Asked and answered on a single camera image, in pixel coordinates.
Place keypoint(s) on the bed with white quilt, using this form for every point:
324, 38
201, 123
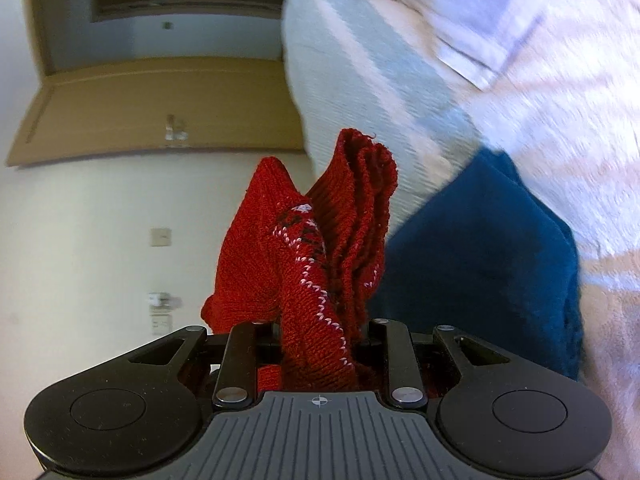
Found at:
575, 135

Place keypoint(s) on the wooden door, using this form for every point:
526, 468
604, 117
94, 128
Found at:
125, 105

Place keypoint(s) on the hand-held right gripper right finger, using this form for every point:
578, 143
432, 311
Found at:
395, 345

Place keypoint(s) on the wooden door frame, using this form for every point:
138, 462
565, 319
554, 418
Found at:
37, 20

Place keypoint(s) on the red knitted sweater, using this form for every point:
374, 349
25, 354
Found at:
300, 260

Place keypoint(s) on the wall socket with plug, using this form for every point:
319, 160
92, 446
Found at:
161, 322

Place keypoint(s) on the beige wall switch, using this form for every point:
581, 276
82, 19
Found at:
160, 237

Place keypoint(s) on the lavender blanket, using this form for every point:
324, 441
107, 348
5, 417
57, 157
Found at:
475, 20

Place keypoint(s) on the blue garment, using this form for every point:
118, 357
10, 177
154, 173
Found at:
475, 260

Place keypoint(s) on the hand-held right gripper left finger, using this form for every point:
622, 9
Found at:
245, 345

